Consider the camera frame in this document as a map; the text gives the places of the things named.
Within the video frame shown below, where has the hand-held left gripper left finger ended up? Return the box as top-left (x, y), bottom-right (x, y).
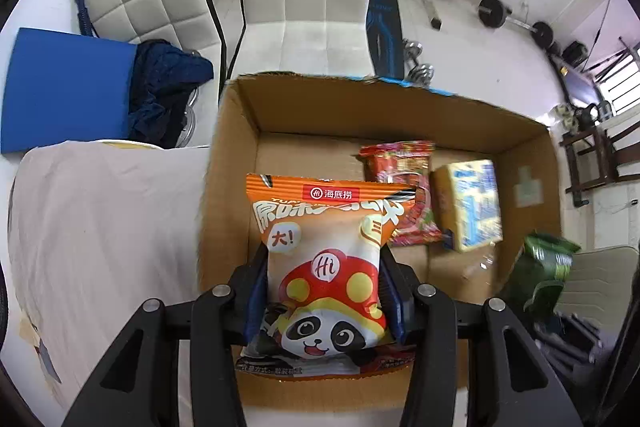
top-left (62, 247), bottom-right (269, 427)

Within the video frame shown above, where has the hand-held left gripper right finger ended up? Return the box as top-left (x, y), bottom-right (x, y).
top-left (380, 249), bottom-right (583, 427)

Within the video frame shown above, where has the orange panda snack packet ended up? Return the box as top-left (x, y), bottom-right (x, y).
top-left (235, 173), bottom-right (419, 381)

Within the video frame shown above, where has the brown cardboard box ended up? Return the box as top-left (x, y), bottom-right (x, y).
top-left (197, 74), bottom-right (564, 410)

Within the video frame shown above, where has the green snack packet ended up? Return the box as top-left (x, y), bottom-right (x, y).
top-left (499, 231), bottom-right (582, 324)

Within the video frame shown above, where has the yellow blue snack packet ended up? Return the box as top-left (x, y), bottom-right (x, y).
top-left (430, 159), bottom-right (504, 254)

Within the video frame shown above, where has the red snack packet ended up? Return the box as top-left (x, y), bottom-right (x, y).
top-left (358, 140), bottom-right (447, 248)

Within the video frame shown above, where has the pale pink bed sheet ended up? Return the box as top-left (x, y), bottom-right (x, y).
top-left (7, 141), bottom-right (212, 427)

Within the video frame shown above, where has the chrome chair base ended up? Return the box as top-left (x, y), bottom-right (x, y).
top-left (176, 86), bottom-right (199, 148)

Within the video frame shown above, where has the beige cushioned seat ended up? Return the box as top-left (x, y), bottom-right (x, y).
top-left (554, 246), bottom-right (640, 314)

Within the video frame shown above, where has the chrome dumbbell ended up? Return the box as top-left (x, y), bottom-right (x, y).
top-left (401, 39), bottom-right (437, 86)

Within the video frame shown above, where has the dark blue cloth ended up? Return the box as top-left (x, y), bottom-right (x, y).
top-left (126, 39), bottom-right (215, 148)

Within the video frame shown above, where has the dark wooden chair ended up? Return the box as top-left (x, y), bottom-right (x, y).
top-left (556, 107), bottom-right (640, 208)

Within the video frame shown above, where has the black blue weight bench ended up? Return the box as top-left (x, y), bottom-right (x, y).
top-left (365, 0), bottom-right (407, 81)

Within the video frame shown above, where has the black barbell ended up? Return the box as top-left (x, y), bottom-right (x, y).
top-left (476, 0), bottom-right (555, 49)

